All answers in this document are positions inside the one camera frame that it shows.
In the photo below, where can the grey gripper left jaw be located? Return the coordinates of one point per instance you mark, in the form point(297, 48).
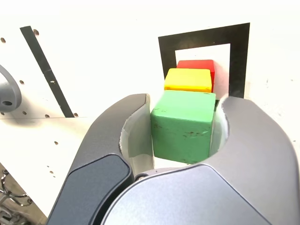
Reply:
point(98, 178)

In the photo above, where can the green cube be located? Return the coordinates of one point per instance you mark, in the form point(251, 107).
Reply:
point(182, 126)

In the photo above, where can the yellow cube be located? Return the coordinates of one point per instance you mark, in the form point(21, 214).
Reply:
point(187, 79)

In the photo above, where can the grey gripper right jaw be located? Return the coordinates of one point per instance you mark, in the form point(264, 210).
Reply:
point(211, 194)

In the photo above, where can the black tape square outline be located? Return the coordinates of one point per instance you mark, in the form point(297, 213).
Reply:
point(239, 58)

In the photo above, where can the red cube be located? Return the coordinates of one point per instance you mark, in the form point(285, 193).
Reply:
point(197, 63)

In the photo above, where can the black tape strip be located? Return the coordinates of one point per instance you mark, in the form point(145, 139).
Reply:
point(47, 70)

